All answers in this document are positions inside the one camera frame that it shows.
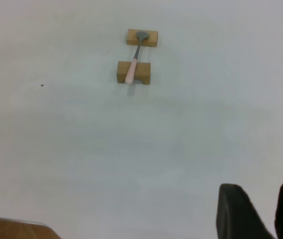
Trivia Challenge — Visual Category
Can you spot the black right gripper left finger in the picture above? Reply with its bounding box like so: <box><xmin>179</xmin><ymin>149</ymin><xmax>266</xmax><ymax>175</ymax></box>
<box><xmin>215</xmin><ymin>183</ymin><xmax>277</xmax><ymax>239</ymax></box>

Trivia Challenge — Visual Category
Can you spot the pink handled grey spoon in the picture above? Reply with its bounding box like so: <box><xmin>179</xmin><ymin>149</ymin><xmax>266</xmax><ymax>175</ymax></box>
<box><xmin>125</xmin><ymin>30</ymin><xmax>149</xmax><ymax>85</ymax></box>

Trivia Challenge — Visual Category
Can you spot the arched wooden block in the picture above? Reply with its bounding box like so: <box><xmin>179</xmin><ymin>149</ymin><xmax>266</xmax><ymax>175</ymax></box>
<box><xmin>117</xmin><ymin>61</ymin><xmax>151</xmax><ymax>85</ymax></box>

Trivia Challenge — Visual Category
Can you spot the flat rectangular wooden block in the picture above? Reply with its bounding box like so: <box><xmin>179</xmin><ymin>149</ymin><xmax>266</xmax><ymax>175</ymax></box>
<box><xmin>126</xmin><ymin>28</ymin><xmax>159</xmax><ymax>48</ymax></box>

